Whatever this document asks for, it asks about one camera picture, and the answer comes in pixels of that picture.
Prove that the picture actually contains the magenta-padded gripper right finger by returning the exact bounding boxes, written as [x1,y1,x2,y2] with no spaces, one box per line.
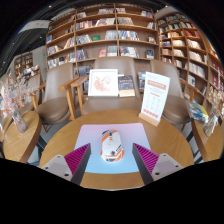
[131,143,184,186]

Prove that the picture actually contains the pink-blue gradient mouse pad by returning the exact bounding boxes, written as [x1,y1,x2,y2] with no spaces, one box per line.
[73,122,152,174]

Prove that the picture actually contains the large wooden bookshelf unit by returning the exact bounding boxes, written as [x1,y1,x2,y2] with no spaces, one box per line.
[45,3,158,76]

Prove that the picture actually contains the stack of colourful books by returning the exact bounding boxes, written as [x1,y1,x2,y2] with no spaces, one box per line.
[186,99,210,124]

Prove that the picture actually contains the brown upholstered wooden armchair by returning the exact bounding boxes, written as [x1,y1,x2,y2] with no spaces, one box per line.
[33,62,76,126]
[70,55,145,116]
[149,59,195,126]

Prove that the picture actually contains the round wooden side table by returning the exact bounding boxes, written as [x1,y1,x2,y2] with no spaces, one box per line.
[2,110,43,164]
[191,118,224,163]

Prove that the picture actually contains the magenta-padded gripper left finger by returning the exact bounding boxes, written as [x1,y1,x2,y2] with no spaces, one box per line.
[40,143,92,186]

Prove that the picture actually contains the white sign in wooden stand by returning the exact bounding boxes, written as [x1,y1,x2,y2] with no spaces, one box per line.
[138,71,171,127]

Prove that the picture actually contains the dark cover book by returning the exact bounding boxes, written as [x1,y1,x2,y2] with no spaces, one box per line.
[118,75,136,98]

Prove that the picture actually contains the small distant wooden bookshelf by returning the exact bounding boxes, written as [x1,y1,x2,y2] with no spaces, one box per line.
[13,51,34,80]

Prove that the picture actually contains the curved wooden bookshelf unit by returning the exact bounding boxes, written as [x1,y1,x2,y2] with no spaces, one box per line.
[157,12,224,102]

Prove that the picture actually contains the white framed floral picture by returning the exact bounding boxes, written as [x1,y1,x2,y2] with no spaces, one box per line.
[87,68,119,98]

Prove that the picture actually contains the white and orange computer mouse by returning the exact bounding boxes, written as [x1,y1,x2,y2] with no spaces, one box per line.
[100,129,125,163]

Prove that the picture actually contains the light blue books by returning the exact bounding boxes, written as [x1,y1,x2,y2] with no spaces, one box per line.
[137,71,147,91]

